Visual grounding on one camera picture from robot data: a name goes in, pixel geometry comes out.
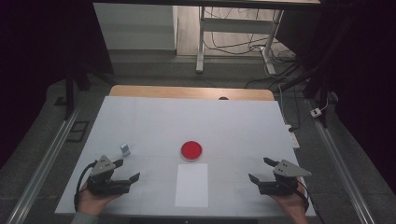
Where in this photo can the pale board panel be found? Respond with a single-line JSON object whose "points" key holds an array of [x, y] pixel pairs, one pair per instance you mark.
{"points": [[134, 28]]}

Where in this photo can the white desk frame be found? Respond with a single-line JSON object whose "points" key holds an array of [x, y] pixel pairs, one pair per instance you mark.
{"points": [[236, 25]]}

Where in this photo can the black floor frame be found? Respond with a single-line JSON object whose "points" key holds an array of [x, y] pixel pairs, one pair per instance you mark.
{"points": [[70, 132]]}

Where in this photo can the white paper sheet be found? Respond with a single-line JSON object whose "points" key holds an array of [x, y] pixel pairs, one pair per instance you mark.
{"points": [[191, 186]]}

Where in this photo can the dark round table grommet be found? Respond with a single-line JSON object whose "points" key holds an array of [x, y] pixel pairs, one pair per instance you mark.
{"points": [[223, 98]]}

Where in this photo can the dark curtain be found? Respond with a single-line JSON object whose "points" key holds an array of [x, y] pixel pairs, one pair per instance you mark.
{"points": [[37, 62], [367, 77]]}

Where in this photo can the round red ink pad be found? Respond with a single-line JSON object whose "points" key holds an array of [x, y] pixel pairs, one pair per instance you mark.
{"points": [[191, 150]]}

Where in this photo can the small white adapter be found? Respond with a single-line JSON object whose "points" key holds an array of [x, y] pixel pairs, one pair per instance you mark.
{"points": [[316, 112]]}

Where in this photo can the white power strip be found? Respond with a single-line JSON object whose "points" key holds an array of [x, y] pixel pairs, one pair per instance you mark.
{"points": [[293, 138]]}

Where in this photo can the black metal stand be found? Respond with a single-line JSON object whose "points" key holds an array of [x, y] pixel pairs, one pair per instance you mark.
{"points": [[69, 93]]}

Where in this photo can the person's left hand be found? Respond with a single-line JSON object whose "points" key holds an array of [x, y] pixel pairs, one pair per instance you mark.
{"points": [[91, 203]]}

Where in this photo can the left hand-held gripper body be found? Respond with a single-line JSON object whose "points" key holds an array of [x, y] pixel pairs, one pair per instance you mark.
{"points": [[101, 169]]}

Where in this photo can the person's right hand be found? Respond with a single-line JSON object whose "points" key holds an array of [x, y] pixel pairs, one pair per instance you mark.
{"points": [[291, 202]]}

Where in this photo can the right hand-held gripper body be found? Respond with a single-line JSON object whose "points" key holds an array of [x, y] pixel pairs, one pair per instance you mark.
{"points": [[288, 169]]}

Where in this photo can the aluminium floor rail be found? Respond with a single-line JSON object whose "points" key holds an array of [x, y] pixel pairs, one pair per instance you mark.
{"points": [[46, 161], [342, 168]]}

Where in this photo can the black tripod stand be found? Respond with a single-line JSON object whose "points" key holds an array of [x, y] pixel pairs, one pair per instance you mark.
{"points": [[320, 81]]}

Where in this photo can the blue and white stamp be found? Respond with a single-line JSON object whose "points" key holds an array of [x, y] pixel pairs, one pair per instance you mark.
{"points": [[125, 150]]}

